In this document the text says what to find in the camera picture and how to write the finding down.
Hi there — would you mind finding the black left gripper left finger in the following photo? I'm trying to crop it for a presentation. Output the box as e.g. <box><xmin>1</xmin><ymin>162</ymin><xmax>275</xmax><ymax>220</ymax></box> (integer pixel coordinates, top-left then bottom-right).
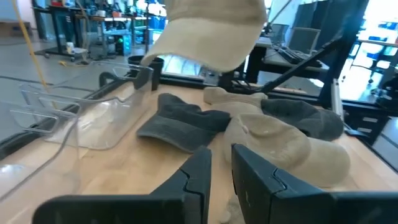
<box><xmin>32</xmin><ymin>146</ymin><xmax>213</xmax><ymax>224</ymax></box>

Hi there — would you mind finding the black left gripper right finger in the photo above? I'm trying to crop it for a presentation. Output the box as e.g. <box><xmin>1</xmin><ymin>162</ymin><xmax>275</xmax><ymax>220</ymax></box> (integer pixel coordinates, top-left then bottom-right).
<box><xmin>231</xmin><ymin>143</ymin><xmax>398</xmax><ymax>224</ymax></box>

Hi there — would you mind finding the beige baseball cap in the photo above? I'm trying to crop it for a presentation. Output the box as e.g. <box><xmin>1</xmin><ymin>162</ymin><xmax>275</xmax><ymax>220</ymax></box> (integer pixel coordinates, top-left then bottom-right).
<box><xmin>222</xmin><ymin>112</ymin><xmax>351</xmax><ymax>189</ymax></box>
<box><xmin>140</xmin><ymin>0</ymin><xmax>269</xmax><ymax>73</ymax></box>
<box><xmin>203</xmin><ymin>86</ymin><xmax>269</xmax><ymax>118</ymax></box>

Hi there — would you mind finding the dark grey baseball cap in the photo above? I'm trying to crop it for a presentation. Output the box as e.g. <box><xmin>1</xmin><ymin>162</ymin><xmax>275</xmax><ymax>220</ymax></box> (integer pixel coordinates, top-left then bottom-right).
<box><xmin>260</xmin><ymin>98</ymin><xmax>345</xmax><ymax>142</ymax></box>
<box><xmin>136</xmin><ymin>92</ymin><xmax>233</xmax><ymax>154</ymax></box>

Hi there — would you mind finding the clear plastic bin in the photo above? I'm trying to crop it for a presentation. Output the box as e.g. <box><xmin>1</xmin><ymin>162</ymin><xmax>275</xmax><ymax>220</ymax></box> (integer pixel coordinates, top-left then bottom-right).
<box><xmin>20</xmin><ymin>60</ymin><xmax>155</xmax><ymax>151</ymax></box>
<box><xmin>0</xmin><ymin>88</ymin><xmax>82</xmax><ymax>203</ymax></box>

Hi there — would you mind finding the black drawer unit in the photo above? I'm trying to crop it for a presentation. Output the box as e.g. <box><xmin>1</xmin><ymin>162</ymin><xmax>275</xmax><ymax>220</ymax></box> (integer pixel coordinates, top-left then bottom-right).
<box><xmin>341</xmin><ymin>104</ymin><xmax>391</xmax><ymax>146</ymax></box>

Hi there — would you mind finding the silver aluminium bar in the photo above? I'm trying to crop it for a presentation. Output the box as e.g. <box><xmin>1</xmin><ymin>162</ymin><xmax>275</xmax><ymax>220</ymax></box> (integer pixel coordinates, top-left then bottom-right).
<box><xmin>330</xmin><ymin>78</ymin><xmax>345</xmax><ymax>121</ymax></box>

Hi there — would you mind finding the black plant pot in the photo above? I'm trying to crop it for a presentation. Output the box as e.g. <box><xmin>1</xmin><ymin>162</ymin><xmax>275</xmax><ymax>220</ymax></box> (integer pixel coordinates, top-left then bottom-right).
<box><xmin>127</xmin><ymin>55</ymin><xmax>165</xmax><ymax>92</ymax></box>

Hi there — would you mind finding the black desk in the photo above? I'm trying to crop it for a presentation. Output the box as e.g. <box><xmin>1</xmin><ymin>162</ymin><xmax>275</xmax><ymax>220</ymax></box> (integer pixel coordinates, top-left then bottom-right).
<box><xmin>247</xmin><ymin>36</ymin><xmax>330</xmax><ymax>85</ymax></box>

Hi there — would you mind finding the black keyboard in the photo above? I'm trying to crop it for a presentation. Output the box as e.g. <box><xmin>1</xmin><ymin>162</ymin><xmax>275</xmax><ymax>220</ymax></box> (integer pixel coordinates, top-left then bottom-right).
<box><xmin>277</xmin><ymin>46</ymin><xmax>322</xmax><ymax>68</ymax></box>

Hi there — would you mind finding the grey laptop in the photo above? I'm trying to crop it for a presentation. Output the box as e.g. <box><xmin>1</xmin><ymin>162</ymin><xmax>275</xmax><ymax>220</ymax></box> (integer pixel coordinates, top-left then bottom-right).
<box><xmin>287</xmin><ymin>27</ymin><xmax>322</xmax><ymax>55</ymax></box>

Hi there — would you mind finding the grey waste bin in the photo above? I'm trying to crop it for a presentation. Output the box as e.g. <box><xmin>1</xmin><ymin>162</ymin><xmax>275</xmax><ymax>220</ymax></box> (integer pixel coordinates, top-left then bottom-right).
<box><xmin>269</xmin><ymin>23</ymin><xmax>290</xmax><ymax>46</ymax></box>

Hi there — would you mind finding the dark grey cabinet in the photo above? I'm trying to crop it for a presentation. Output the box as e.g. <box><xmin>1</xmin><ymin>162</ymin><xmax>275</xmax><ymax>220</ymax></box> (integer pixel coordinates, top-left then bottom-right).
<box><xmin>293</xmin><ymin>0</ymin><xmax>331</xmax><ymax>32</ymax></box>

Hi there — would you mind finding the black workbench with shelves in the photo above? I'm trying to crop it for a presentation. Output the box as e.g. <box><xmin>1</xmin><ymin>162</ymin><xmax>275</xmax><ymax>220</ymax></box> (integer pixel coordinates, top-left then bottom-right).
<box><xmin>30</xmin><ymin>0</ymin><xmax>167</xmax><ymax>62</ymax></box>

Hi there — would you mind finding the brown cardboard box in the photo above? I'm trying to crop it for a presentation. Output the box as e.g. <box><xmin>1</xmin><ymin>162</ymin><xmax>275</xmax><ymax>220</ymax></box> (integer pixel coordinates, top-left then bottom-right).
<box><xmin>0</xmin><ymin>20</ymin><xmax>32</xmax><ymax>37</ymax></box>

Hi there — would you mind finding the yellow cable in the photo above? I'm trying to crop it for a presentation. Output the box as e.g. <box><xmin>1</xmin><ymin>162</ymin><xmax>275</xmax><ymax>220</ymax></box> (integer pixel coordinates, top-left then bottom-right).
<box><xmin>11</xmin><ymin>0</ymin><xmax>49</xmax><ymax>91</ymax></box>

